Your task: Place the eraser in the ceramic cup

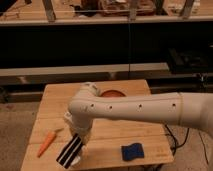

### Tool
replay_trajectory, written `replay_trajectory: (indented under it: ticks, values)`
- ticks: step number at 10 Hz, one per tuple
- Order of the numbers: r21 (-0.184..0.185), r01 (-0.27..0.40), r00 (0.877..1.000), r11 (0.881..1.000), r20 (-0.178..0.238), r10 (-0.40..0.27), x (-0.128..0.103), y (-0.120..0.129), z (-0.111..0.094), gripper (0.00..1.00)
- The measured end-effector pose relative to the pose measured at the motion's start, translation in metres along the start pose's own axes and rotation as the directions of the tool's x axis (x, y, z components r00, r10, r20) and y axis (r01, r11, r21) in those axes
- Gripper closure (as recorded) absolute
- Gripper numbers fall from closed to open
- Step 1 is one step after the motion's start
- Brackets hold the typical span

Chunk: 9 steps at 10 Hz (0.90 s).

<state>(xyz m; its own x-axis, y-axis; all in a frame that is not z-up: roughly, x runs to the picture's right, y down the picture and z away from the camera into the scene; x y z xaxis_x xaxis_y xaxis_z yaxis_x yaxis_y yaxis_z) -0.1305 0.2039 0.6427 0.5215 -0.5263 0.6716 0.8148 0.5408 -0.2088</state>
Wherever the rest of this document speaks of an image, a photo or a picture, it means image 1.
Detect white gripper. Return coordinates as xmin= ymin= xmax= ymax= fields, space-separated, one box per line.
xmin=56 ymin=112 xmax=93 ymax=169

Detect wooden shelf rack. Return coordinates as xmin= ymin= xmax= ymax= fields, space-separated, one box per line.
xmin=0 ymin=0 xmax=213 ymax=26

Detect red ceramic cup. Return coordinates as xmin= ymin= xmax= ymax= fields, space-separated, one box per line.
xmin=100 ymin=90 xmax=126 ymax=97

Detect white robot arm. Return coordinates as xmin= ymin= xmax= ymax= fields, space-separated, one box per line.
xmin=56 ymin=82 xmax=213 ymax=168

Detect orange toy carrot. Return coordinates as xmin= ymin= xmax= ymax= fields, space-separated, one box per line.
xmin=37 ymin=128 xmax=62 ymax=158

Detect blue eraser sponge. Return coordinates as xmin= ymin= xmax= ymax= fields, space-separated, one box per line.
xmin=121 ymin=143 xmax=144 ymax=161

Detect black cables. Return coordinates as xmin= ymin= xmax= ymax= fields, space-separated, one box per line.
xmin=163 ymin=124 xmax=213 ymax=171

